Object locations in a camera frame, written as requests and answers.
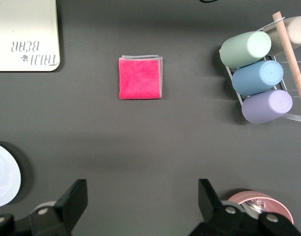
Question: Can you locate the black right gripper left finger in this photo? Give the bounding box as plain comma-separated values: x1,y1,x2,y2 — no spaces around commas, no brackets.
0,178,88,236

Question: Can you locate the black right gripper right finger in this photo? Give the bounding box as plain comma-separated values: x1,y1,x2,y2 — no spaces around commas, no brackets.
187,178,301,236

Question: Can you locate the pale lavender round plate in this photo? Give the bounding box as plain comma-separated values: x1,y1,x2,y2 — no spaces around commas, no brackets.
0,142,22,208

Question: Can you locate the metal scoop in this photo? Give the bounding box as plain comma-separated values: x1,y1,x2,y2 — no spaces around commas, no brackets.
243,198,270,218

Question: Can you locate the pink bowl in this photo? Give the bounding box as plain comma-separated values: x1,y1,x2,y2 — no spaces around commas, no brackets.
227,190,295,226

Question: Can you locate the purple cup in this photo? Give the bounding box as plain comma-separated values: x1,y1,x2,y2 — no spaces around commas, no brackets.
241,89,293,124

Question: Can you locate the blue cup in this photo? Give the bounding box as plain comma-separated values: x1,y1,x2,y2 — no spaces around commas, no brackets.
231,60,284,96

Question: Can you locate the pink folded cloth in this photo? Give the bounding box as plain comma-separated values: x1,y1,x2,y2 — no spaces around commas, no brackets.
118,54,164,100

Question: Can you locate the green cup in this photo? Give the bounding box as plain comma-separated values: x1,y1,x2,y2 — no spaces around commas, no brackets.
219,31,273,69

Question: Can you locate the cream tray with bear print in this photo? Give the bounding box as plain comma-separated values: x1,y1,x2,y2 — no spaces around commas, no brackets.
0,0,60,72

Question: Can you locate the beige cup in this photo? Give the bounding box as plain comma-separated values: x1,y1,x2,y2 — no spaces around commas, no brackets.
263,16,301,56

